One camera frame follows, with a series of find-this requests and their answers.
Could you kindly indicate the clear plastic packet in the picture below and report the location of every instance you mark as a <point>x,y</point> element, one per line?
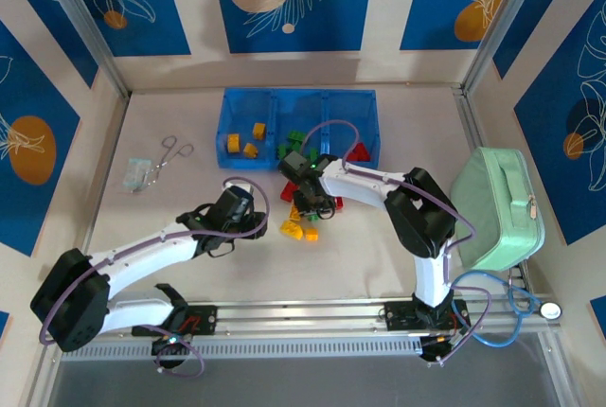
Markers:
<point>135,175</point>

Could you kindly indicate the blue stethoscope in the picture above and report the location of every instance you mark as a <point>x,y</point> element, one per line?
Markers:
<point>551,310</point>

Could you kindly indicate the black electronics module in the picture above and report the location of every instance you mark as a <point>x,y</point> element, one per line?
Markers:
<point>435,348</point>
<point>170,346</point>

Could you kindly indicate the orange lego brick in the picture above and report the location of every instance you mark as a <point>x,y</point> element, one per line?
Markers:
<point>312,235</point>
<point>232,143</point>

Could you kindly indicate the yellow lego brick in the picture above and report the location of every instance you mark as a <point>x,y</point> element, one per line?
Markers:
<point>258,130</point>
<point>296,212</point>
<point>250,150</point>
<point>292,230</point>

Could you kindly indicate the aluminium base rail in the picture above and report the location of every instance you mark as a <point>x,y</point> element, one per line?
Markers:
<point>303,326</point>

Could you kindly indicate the mint green zip case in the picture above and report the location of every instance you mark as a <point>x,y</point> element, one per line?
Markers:
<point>497,199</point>

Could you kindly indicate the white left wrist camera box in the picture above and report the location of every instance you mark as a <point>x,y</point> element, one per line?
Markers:
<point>239,188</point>

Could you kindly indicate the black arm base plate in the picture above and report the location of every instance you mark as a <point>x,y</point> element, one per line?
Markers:
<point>397,317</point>
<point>206,319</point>

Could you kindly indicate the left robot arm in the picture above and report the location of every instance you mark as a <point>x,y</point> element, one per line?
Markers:
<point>142,255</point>

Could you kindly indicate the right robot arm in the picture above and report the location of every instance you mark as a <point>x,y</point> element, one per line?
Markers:
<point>360,187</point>

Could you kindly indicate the metal forceps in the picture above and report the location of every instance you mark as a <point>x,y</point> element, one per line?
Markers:
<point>154,172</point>

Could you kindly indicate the aluminium frame post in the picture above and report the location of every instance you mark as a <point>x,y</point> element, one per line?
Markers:
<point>84,23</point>
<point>498,23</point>

